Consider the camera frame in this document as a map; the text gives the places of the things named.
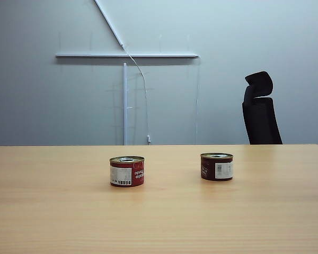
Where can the dark red tomato paste can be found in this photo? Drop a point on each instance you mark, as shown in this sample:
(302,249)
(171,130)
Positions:
(216,167)

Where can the black office chair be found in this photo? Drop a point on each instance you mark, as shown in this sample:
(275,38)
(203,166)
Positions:
(262,116)

